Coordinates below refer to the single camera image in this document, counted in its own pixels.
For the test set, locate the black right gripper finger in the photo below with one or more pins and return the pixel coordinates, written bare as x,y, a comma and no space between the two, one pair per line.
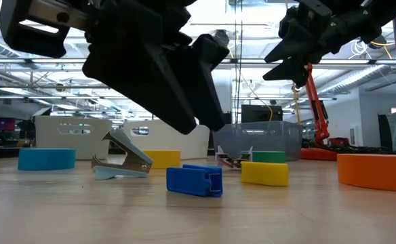
296,69
303,42

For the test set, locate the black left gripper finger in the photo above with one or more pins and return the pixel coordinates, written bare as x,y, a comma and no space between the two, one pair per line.
201,74
133,67

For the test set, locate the light blue staple remover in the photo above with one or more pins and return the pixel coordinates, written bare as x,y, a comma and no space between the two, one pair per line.
130,156

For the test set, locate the green tape roll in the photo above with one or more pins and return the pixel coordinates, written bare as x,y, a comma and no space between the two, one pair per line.
269,156

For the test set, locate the yellow tape roll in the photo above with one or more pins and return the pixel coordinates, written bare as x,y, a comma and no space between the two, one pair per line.
165,159

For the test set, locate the blue mini stapler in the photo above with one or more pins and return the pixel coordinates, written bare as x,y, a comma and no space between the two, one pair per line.
191,181

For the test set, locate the yellow mini stapler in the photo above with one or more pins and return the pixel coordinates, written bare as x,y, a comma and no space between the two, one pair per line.
264,173

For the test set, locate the blue tape roll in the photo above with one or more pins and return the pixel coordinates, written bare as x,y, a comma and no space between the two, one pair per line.
45,159

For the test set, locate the orange tape roll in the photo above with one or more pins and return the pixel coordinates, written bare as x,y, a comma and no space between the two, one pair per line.
377,173

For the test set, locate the red desk lamp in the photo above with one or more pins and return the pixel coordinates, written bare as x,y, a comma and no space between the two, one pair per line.
316,105

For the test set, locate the black background box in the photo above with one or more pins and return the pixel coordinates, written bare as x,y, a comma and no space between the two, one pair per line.
228,118

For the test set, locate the black background monitor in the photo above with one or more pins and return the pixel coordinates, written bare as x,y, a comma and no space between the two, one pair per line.
260,113

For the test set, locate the dark translucent plastic bin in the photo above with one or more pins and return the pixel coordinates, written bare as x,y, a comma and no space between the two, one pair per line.
269,139

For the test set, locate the white plastic bin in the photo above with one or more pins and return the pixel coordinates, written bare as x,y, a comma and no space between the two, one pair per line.
160,141

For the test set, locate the grey plastic bin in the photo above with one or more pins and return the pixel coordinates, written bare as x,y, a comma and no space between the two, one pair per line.
49,135

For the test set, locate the dark cluttered background desk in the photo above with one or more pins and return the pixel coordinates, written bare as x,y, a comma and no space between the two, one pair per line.
1,135

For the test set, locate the black aluminium table frame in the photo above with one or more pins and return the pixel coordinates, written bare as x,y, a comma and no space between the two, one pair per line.
371,149

